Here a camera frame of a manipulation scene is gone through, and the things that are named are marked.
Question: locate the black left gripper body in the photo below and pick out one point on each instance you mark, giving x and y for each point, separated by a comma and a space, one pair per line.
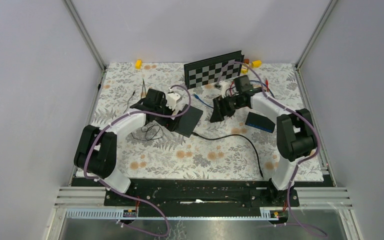
163, 109

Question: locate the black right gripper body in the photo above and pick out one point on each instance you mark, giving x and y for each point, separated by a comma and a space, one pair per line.
232, 104

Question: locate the black ribbed network switch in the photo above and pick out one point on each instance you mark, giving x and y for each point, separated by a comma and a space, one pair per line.
260, 122

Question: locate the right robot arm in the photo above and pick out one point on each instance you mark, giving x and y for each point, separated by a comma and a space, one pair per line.
295, 135

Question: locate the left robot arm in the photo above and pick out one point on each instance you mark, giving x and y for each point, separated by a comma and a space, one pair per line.
96, 153

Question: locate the floral patterned table mat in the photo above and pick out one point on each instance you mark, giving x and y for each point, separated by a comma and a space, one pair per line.
227, 150

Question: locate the small toy figure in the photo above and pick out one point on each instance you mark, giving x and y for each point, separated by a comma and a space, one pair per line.
244, 68

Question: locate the yellow block right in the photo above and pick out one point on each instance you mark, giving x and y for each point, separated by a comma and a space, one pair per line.
256, 63

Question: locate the yellow block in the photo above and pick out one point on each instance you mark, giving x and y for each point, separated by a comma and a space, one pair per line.
138, 64
256, 63

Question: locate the yellow block left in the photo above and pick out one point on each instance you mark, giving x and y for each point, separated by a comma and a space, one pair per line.
138, 64

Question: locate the checkerboard calibration board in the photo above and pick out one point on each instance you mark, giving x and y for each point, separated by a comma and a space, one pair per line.
207, 71

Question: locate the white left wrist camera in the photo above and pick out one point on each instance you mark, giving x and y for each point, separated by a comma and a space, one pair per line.
172, 99

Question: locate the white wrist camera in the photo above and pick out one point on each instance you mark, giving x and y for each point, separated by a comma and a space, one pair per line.
224, 86
172, 99

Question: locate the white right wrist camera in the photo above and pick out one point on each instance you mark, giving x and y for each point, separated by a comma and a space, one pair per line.
224, 86

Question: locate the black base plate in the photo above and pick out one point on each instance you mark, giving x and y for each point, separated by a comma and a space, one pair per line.
200, 198

